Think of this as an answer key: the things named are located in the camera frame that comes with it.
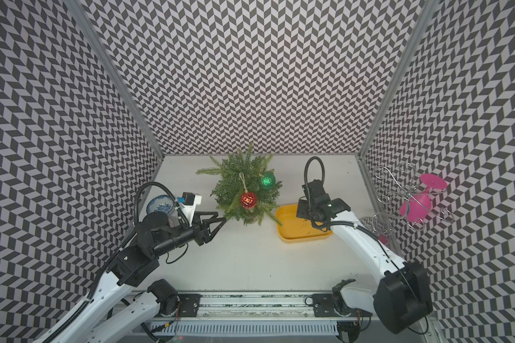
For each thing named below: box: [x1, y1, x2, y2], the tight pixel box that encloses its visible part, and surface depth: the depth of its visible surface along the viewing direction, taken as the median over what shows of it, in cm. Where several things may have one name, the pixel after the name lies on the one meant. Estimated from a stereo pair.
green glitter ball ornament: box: [259, 171, 277, 189], surface depth 68 cm
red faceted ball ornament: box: [240, 189, 258, 210], surface depth 65 cm
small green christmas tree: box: [195, 142, 283, 226], surface depth 71 cm
